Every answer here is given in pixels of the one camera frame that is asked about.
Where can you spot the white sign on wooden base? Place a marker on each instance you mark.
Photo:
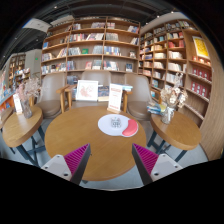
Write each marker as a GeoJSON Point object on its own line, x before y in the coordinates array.
{"type": "Point", "coordinates": [115, 97]}

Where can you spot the dark book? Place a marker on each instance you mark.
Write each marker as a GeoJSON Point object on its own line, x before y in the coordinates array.
{"type": "Point", "coordinates": [103, 93]}

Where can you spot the round wooden side table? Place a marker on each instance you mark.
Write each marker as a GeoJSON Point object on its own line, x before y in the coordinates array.
{"type": "Point", "coordinates": [176, 131]}
{"type": "Point", "coordinates": [21, 128]}
{"type": "Point", "coordinates": [5, 115]}

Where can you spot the stack of colourful books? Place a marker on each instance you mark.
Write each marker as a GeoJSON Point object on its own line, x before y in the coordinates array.
{"type": "Point", "coordinates": [154, 108]}

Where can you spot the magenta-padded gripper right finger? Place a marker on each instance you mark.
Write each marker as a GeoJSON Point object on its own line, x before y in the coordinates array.
{"type": "Point", "coordinates": [165, 165]}

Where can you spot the small distant bookshelf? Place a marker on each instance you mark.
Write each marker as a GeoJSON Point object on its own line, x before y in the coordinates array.
{"type": "Point", "coordinates": [16, 66]}

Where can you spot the curved wooden bookshelf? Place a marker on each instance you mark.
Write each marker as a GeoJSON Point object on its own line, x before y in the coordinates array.
{"type": "Point", "coordinates": [200, 83]}

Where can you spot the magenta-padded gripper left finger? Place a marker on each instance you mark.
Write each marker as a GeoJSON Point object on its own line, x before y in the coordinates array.
{"type": "Point", "coordinates": [58, 165]}

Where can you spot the light blue books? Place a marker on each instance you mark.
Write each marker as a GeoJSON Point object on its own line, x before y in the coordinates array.
{"type": "Point", "coordinates": [126, 87]}

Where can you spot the small white table sign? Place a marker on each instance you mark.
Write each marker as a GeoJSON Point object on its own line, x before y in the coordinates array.
{"type": "Point", "coordinates": [17, 104]}

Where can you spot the white ceiling panel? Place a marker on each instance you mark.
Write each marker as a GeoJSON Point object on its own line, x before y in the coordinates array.
{"type": "Point", "coordinates": [36, 25]}

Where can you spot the white framed picture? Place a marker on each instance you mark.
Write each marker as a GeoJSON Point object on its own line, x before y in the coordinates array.
{"type": "Point", "coordinates": [87, 90]}

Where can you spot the vase with pale dried flowers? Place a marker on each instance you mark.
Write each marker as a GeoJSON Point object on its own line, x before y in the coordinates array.
{"type": "Point", "coordinates": [166, 115]}

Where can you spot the white mouse pad, red rest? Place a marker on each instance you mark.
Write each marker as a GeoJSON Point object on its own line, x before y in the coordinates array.
{"type": "Point", "coordinates": [105, 126]}

